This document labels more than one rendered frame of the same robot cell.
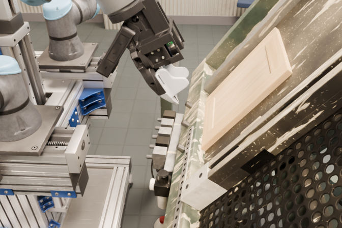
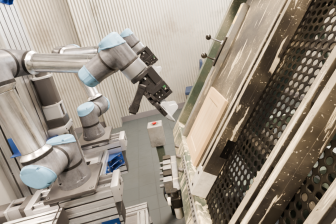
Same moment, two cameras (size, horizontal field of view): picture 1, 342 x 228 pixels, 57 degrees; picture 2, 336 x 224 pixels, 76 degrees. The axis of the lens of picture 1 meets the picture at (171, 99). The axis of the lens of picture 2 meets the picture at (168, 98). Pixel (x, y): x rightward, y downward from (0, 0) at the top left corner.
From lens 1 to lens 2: 0.24 m
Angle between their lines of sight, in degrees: 20
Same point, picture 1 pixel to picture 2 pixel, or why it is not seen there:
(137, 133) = (146, 188)
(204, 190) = (203, 180)
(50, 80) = (87, 154)
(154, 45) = (157, 88)
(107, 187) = not seen: outside the picture
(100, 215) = not seen: outside the picture
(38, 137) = (91, 181)
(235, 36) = (191, 101)
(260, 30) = (204, 91)
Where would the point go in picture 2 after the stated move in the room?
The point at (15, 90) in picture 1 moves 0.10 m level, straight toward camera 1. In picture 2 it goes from (74, 152) to (82, 159)
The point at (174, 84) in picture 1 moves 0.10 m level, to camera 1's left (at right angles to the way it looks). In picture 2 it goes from (171, 108) to (143, 116)
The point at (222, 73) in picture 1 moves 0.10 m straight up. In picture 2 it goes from (190, 121) to (188, 108)
